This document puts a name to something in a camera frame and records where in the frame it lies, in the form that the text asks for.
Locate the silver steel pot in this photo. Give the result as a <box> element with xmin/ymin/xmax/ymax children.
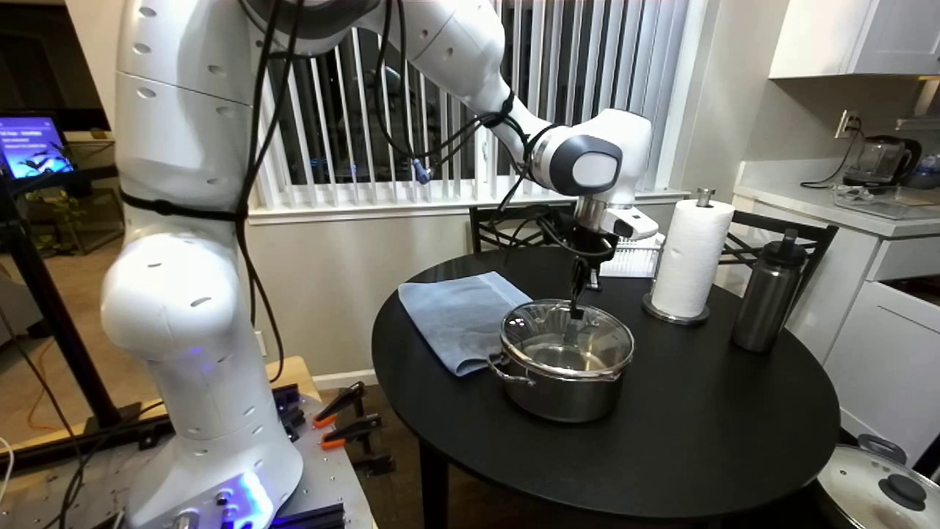
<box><xmin>488</xmin><ymin>300</ymin><xmax>636</xmax><ymax>422</ymax></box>

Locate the black orange clamp upper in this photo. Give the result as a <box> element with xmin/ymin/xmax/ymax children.
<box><xmin>316</xmin><ymin>381</ymin><xmax>369</xmax><ymax>430</ymax></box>

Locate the white round appliance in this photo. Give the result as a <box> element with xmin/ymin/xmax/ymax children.
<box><xmin>817</xmin><ymin>434</ymin><xmax>940</xmax><ymax>529</ymax></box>

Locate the black chair at counter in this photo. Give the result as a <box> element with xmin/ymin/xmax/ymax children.
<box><xmin>721</xmin><ymin>212</ymin><xmax>839</xmax><ymax>292</ymax></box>

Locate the black orange clamp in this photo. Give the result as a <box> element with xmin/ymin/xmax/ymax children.
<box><xmin>316</xmin><ymin>381</ymin><xmax>369</xmax><ymax>430</ymax></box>
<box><xmin>317</xmin><ymin>415</ymin><xmax>382</xmax><ymax>449</ymax></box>

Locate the black chair at window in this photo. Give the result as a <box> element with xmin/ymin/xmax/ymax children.
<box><xmin>470</xmin><ymin>202</ymin><xmax>574</xmax><ymax>252</ymax></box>

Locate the black coffee maker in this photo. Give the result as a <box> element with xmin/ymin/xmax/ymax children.
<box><xmin>844</xmin><ymin>136</ymin><xmax>922</xmax><ymax>192</ymax></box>

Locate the white plastic basket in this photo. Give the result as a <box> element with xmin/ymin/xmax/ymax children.
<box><xmin>604</xmin><ymin>233</ymin><xmax>665</xmax><ymax>278</ymax></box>

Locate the monitor screen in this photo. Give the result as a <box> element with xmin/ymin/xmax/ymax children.
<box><xmin>0</xmin><ymin>115</ymin><xmax>76</xmax><ymax>183</ymax></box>

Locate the clear silver rimmed glass lid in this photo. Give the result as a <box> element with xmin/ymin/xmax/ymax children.
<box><xmin>502</xmin><ymin>300</ymin><xmax>636</xmax><ymax>381</ymax></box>

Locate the steel water bottle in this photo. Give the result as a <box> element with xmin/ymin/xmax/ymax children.
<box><xmin>733</xmin><ymin>252</ymin><xmax>799</xmax><ymax>352</ymax></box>

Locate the black round table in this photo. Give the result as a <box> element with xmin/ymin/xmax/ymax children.
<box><xmin>373</xmin><ymin>278</ymin><xmax>840</xmax><ymax>529</ymax></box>

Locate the blue cloth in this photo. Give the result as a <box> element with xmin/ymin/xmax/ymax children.
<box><xmin>398</xmin><ymin>269</ymin><xmax>529</xmax><ymax>377</ymax></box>

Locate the black orange clamp lower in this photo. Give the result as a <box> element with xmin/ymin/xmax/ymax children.
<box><xmin>317</xmin><ymin>415</ymin><xmax>382</xmax><ymax>449</ymax></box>

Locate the white paper towel roll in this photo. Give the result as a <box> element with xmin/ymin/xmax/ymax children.
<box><xmin>646</xmin><ymin>187</ymin><xmax>734</xmax><ymax>327</ymax></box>

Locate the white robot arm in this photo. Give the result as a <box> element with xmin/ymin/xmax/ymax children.
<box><xmin>101</xmin><ymin>0</ymin><xmax>652</xmax><ymax>529</ymax></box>

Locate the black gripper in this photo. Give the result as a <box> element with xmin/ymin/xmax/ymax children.
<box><xmin>565</xmin><ymin>222</ymin><xmax>618</xmax><ymax>321</ymax></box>

